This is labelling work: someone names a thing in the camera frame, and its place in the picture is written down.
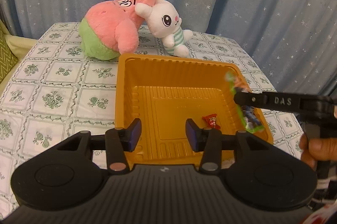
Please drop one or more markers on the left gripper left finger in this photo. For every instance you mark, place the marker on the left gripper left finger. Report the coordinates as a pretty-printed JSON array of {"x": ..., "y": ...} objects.
[{"x": 117, "y": 142}]

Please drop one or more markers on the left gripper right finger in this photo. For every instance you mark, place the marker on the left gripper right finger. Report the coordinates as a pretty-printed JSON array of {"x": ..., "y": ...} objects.
[{"x": 208, "y": 141}]

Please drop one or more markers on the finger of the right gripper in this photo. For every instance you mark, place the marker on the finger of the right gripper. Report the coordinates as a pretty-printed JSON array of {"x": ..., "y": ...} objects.
[{"x": 286, "y": 102}]

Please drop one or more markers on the small red candy packet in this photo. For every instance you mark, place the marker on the small red candy packet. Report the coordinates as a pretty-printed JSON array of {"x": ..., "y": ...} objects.
[{"x": 211, "y": 121}]

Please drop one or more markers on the green black snack pouch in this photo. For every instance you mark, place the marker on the green black snack pouch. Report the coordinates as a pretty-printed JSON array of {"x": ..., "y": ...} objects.
[{"x": 249, "y": 120}]

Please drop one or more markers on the person's right hand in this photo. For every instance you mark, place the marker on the person's right hand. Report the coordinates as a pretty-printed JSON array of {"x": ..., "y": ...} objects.
[{"x": 315, "y": 150}]

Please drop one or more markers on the orange plastic tray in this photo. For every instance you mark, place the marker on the orange plastic tray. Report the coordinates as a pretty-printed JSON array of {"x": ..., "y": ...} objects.
[{"x": 163, "y": 92}]

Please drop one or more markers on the floral white green tablecloth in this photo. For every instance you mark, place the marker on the floral white green tablecloth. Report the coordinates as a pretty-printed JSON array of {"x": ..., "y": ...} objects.
[{"x": 55, "y": 91}]

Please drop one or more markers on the pink star plush toy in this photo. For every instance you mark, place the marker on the pink star plush toy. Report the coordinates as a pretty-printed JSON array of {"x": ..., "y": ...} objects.
[{"x": 110, "y": 28}]

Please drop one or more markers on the white bunny plush toy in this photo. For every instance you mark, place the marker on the white bunny plush toy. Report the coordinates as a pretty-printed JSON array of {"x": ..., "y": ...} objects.
[{"x": 164, "y": 23}]

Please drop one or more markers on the light green sofa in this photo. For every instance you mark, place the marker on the light green sofa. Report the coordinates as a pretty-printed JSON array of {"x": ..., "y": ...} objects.
[{"x": 22, "y": 47}]

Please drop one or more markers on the green zigzag cushion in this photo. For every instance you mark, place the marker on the green zigzag cushion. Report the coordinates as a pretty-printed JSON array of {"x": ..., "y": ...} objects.
[{"x": 8, "y": 57}]

